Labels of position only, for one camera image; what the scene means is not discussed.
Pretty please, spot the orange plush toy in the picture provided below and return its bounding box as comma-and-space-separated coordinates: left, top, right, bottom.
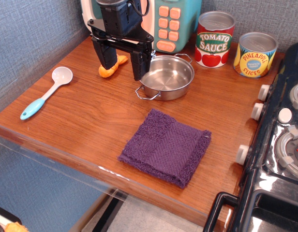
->
98, 54, 128, 78

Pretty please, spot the black oven door handle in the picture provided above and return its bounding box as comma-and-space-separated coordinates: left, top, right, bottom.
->
203, 192, 239, 232

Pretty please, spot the white stove knob middle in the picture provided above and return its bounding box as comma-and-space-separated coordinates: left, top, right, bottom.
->
251, 103, 264, 121

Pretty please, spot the white stove knob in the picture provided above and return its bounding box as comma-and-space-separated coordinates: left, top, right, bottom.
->
251, 103, 264, 121
236, 145, 250, 165
258, 85, 270, 102

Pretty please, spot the white stove knob lower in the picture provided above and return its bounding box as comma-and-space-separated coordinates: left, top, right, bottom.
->
236, 145, 250, 165

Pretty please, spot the black toy stove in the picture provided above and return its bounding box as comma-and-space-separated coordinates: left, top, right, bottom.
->
203, 41, 298, 232

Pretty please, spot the orange object bottom left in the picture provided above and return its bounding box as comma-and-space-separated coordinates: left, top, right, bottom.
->
4, 222, 29, 232

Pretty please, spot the tomato sauce can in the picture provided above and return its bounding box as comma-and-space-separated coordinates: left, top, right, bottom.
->
194, 11, 236, 68

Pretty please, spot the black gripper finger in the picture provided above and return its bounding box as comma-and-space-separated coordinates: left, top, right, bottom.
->
130, 44, 152, 81
91, 37, 118, 70

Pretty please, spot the teal handled white ladle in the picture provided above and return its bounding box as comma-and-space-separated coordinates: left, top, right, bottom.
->
20, 66, 73, 120

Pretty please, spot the white stove knob upper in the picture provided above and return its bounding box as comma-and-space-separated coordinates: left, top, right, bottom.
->
258, 85, 270, 102

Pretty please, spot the stainless steel pan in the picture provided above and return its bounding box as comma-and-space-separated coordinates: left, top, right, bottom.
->
135, 54, 194, 101

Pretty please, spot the purple cloth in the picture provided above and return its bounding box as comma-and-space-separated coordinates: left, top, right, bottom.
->
118, 109, 211, 189

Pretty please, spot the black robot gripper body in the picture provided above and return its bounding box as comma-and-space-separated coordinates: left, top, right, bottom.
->
88, 0, 154, 54

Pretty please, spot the white round stove button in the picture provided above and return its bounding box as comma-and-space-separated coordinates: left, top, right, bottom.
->
278, 108, 292, 124

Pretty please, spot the toy microwave teal and orange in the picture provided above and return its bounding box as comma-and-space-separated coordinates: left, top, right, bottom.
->
80, 0, 203, 54

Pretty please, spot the pineapple slices can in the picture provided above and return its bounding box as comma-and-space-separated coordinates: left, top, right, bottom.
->
233, 32, 278, 78

